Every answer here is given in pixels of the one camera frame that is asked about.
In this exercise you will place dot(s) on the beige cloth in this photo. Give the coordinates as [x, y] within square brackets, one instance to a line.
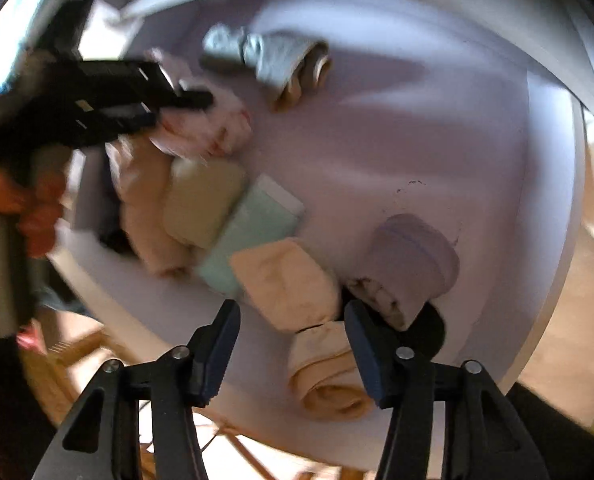
[204, 200]

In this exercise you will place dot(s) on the black cloth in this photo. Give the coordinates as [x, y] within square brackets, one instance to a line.
[429, 332]

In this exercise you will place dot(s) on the cream cloth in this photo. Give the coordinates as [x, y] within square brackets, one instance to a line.
[287, 280]

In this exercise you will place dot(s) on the person's left hand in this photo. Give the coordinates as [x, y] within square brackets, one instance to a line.
[39, 215]

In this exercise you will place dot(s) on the light blue rolled cloth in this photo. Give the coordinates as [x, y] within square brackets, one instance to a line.
[277, 57]

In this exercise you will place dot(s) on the person's black pants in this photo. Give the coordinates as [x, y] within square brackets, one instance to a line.
[567, 435]

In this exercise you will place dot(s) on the pink white patterned cloth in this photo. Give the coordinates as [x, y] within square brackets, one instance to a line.
[202, 127]

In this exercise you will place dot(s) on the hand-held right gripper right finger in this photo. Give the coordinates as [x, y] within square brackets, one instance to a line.
[367, 355]

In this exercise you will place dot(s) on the peach sequined garment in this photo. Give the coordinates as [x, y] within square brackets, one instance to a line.
[144, 195]

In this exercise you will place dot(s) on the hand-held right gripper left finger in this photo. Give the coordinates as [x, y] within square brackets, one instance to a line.
[222, 350]

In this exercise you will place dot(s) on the white drawer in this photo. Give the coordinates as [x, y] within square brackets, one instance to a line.
[402, 125]

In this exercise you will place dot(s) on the lavender cloth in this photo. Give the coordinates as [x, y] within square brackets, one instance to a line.
[412, 255]

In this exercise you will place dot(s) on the mint face mask packet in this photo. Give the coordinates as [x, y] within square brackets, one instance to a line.
[257, 225]

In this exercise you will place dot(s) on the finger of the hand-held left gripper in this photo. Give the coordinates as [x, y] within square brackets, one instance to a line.
[187, 100]
[139, 122]

